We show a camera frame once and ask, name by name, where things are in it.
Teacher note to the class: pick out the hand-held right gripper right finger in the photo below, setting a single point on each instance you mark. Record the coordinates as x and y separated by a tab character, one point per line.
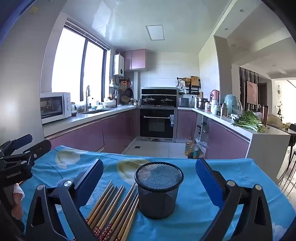
205	176

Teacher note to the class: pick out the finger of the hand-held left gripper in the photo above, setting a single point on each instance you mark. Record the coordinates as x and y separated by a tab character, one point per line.
23	139
42	146

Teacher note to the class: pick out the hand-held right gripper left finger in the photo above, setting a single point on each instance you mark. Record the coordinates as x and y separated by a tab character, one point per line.
92	174

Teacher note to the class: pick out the bunch of wooden chopsticks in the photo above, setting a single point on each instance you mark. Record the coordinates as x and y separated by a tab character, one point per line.
111	208

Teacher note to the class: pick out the black mesh utensil holder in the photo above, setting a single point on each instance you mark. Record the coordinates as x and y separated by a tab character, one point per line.
159	197

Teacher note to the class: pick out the person's left hand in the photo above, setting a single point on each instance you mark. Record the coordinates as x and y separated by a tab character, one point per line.
18	193

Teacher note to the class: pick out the clear plastic bag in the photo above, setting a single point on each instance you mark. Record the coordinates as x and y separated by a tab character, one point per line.
202	147

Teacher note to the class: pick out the yellow cooking oil bottle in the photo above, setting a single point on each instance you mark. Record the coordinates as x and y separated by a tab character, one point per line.
189	148

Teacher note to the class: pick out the mauve kitchen base cabinets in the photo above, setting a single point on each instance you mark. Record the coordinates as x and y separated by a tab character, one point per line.
222	141
92	132

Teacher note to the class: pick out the white microwave oven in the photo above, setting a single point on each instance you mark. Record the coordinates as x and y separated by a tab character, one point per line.
55	106

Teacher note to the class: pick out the blue floral tablecloth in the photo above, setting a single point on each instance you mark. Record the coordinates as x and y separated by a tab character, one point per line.
185	228

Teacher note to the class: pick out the steel sink faucet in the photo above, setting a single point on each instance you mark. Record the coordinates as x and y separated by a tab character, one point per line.
87	97

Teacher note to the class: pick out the bunch of leafy greens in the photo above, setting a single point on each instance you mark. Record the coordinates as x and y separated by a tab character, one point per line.
248	121

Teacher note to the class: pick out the black built-in oven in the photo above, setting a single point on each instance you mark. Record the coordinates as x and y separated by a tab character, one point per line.
157	122

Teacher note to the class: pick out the steel stock pot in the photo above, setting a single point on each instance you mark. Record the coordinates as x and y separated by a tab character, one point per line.
202	103

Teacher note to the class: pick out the pale green round appliance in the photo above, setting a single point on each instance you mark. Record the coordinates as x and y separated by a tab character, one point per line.
232	104

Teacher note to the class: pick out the silver toaster box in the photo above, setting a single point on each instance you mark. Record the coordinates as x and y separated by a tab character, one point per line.
183	102

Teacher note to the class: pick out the round woven basket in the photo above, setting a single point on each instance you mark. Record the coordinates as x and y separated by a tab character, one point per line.
125	99

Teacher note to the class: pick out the pink electric kettle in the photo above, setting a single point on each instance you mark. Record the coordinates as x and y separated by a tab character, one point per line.
215	95

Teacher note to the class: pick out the black lidded cooking pot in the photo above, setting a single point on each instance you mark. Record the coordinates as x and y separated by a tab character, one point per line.
167	101
148	100

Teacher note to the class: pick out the large kitchen window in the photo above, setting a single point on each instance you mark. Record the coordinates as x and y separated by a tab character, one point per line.
69	64

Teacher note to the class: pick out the brown tall tumbler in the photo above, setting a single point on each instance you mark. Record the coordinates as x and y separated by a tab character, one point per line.
265	114

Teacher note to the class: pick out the tan crinkled bag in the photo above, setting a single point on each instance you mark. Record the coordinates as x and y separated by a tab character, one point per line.
275	121

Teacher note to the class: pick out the black hanging frying pan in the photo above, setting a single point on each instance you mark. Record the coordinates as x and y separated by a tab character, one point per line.
129	92

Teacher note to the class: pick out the dark slatted room divider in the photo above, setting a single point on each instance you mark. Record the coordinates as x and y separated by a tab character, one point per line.
242	88

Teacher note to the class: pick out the wooden cutting board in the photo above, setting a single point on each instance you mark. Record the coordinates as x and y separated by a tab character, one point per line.
195	81

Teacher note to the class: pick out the black stove hood unit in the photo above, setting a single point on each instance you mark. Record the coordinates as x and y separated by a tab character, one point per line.
159	91

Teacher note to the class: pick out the square ceiling light panel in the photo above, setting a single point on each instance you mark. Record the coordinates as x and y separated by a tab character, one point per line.
155	33

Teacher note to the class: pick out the black wall storage rack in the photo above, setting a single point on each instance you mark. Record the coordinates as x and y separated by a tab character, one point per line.
192	90

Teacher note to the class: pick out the pink framed wall painting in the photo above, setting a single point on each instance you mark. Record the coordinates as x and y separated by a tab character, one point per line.
252	92

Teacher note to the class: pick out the white wall water heater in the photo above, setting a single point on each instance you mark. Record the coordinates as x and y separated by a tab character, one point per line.
118	66

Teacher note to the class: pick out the round wall clock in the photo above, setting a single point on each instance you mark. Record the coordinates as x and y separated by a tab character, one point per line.
279	90

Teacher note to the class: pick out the mauve upper wall cabinet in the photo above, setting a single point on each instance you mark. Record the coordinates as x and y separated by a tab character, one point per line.
135	59

